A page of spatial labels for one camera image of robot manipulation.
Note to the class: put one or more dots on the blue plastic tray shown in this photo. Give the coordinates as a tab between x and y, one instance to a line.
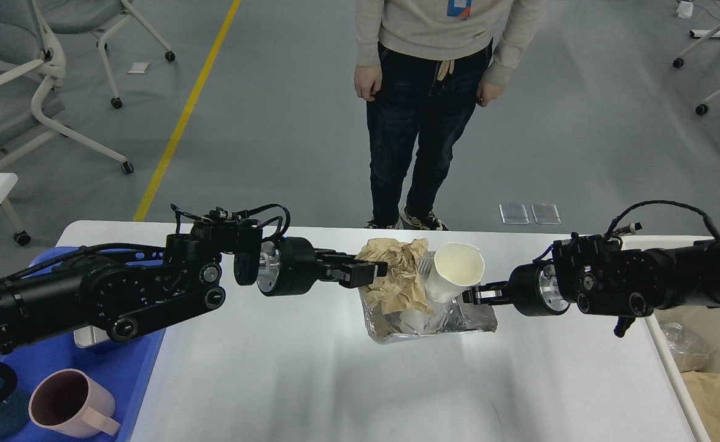
123	369

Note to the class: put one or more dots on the cream paper cup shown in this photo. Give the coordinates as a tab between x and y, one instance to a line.
456	267

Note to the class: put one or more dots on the brown paper bag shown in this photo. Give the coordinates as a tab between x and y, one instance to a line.
704	389

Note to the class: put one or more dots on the beige plastic bin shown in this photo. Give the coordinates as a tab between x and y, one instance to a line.
703	321

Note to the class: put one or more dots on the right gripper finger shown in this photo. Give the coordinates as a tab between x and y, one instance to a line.
492	293

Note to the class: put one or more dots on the pink HOME mug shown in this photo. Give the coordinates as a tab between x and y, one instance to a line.
70	402

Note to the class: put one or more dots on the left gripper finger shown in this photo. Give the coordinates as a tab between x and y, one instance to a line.
347	270

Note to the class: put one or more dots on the floor socket plate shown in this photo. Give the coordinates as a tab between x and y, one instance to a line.
546	214
514	214

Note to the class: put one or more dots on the white paper on floor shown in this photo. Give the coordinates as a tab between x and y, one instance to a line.
138	68

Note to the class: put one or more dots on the white office chair front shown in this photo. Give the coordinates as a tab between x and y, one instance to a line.
28	103

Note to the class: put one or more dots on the clear plastic bag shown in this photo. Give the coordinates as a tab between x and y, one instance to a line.
689	351

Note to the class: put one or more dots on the person in dark jeans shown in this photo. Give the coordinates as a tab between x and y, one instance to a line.
433	55

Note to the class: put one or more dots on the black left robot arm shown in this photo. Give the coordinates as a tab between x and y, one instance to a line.
130	290

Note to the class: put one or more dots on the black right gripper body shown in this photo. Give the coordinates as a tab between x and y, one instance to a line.
533	290

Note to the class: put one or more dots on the left floor socket plate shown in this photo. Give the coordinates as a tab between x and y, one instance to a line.
514	214

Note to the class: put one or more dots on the aluminium foil container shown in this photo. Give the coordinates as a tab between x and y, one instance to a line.
454	316

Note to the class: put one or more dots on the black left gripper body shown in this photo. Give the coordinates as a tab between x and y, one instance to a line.
287	267

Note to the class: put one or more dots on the stainless steel tray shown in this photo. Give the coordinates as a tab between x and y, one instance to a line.
89	336

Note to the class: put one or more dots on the brown paper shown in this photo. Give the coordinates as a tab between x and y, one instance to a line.
395	303

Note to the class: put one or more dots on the person's other hand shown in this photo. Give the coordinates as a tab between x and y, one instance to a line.
488	92

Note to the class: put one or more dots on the right floor socket plate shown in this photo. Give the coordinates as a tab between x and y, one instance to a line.
546	214

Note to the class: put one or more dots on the person's hand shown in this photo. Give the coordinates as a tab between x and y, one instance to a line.
367	82

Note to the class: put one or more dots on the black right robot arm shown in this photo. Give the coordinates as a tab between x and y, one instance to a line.
595	273

